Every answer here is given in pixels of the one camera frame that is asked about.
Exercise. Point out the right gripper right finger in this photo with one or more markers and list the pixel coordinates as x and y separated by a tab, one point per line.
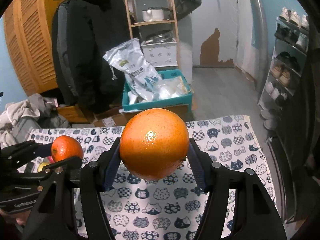
255	214

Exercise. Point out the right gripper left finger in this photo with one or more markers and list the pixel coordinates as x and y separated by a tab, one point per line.
53	215

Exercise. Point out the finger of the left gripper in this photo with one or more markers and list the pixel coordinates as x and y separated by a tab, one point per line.
72	163
25	152

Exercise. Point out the yellow pear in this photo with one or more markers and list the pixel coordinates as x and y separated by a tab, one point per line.
42	165

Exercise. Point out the small tangerine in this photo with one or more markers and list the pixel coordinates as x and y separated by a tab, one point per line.
65	147

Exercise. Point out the large orange back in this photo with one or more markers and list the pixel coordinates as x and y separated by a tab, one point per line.
153	148

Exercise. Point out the red apple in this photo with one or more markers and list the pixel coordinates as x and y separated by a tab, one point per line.
50	159

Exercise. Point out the person left hand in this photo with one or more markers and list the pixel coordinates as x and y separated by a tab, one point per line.
16	218

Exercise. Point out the pile of grey clothes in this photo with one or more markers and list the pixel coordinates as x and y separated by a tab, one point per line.
36	112

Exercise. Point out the wooden drawer box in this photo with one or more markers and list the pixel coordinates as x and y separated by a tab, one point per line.
73	114

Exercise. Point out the small cardboard box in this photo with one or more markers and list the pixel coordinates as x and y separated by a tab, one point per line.
104	120

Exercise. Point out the white rice bag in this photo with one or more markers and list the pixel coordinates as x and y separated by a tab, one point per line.
140	75

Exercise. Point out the teal plastic crate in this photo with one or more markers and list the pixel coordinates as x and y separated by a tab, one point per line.
142	105

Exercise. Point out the clear plastic bag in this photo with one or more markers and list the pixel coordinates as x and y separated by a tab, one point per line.
171	88

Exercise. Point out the wooden louvered wardrobe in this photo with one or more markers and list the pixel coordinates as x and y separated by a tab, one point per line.
28	28

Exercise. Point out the black hanging coat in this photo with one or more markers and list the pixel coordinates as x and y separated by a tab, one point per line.
82	32

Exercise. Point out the white patterned drawer box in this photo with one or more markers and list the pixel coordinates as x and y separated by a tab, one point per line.
160	54

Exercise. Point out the metal steamer pot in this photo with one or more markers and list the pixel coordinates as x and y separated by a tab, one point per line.
159	37

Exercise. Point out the white cooking pot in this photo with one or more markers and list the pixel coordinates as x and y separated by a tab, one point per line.
155	14

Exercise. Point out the metal shoe rack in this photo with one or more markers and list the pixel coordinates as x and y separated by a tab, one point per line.
286	67

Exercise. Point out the white door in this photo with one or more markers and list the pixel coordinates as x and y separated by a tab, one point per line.
215	26

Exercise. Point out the wooden shelf rack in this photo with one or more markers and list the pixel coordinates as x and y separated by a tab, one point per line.
156	22

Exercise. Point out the grey hanging bag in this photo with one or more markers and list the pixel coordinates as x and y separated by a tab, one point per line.
185	7

